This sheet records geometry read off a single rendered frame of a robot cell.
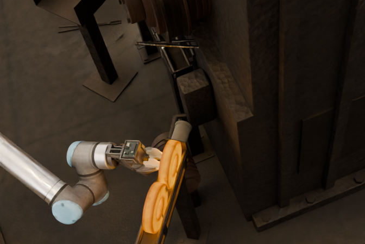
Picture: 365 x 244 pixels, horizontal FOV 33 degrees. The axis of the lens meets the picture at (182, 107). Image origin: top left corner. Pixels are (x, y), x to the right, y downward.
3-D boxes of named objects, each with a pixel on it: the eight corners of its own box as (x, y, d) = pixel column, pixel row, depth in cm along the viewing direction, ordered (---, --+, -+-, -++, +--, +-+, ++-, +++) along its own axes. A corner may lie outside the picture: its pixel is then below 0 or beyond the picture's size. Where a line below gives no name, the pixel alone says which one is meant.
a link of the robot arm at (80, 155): (83, 161, 219) (76, 135, 215) (112, 162, 213) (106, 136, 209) (68, 174, 211) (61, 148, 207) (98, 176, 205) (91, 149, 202)
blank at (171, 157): (179, 132, 197) (169, 130, 197) (165, 174, 188) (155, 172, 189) (183, 156, 209) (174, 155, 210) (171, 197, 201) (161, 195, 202)
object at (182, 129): (193, 131, 213) (191, 121, 208) (186, 152, 208) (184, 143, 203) (176, 129, 214) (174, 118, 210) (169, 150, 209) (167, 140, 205)
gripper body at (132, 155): (134, 160, 194) (102, 158, 199) (146, 173, 200) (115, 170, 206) (141, 139, 197) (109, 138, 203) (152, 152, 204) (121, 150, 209)
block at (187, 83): (211, 101, 227) (204, 65, 206) (219, 119, 223) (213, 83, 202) (183, 112, 226) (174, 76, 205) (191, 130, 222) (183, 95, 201)
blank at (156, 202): (164, 174, 189) (154, 172, 189) (149, 219, 180) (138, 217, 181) (170, 198, 201) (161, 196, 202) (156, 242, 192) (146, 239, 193)
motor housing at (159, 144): (195, 182, 272) (179, 124, 227) (214, 226, 261) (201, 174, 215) (168, 193, 271) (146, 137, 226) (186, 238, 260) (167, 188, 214)
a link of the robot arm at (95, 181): (76, 208, 213) (67, 177, 209) (93, 191, 223) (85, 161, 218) (99, 210, 209) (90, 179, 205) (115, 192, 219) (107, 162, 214)
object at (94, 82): (99, 51, 316) (56, -50, 255) (139, 73, 306) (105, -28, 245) (74, 81, 309) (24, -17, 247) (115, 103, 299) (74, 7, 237)
